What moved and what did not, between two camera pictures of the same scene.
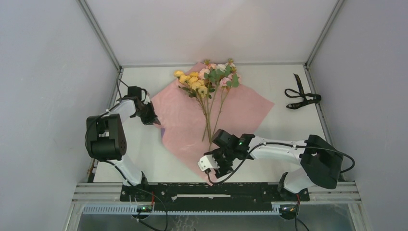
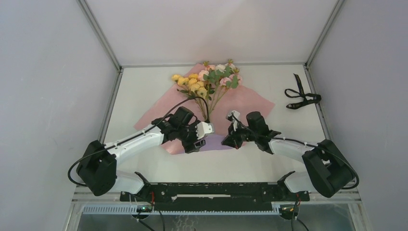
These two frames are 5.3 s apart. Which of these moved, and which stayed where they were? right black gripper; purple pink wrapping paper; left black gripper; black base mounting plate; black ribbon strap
Moved: right black gripper; purple pink wrapping paper; left black gripper
Stayed: black ribbon strap; black base mounting plate
